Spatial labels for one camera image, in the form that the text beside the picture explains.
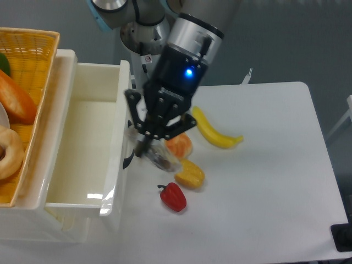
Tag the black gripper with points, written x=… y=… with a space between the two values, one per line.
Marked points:
x=168 y=94

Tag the orange baguette loaf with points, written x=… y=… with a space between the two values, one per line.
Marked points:
x=17 y=103

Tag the white drawer cabinet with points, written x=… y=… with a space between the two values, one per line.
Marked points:
x=29 y=219

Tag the green vegetable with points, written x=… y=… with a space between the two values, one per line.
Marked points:
x=4 y=64

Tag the beige bagel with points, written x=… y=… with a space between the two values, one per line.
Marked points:
x=14 y=152

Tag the white plastic drawer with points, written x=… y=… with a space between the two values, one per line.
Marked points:
x=88 y=179

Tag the yellow bell pepper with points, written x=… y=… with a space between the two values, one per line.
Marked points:
x=190 y=176

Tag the white plate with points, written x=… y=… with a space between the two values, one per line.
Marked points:
x=4 y=120

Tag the toast slice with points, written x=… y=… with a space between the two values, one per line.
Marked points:
x=152 y=150

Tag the yellow wicker basket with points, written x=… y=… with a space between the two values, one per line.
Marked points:
x=31 y=54

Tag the round knotted bread roll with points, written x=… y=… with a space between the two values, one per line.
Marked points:
x=180 y=146

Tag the yellow banana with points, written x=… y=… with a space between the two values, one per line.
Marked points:
x=211 y=134

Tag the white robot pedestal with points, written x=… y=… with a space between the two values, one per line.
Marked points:
x=145 y=44

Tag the black device at edge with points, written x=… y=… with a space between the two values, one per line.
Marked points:
x=342 y=236

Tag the red bell pepper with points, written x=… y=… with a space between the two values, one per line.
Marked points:
x=172 y=196

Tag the black drawer handle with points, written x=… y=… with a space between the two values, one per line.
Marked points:
x=127 y=160

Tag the white chair frame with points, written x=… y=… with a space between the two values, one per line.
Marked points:
x=341 y=125

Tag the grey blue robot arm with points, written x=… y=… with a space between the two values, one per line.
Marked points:
x=172 y=44

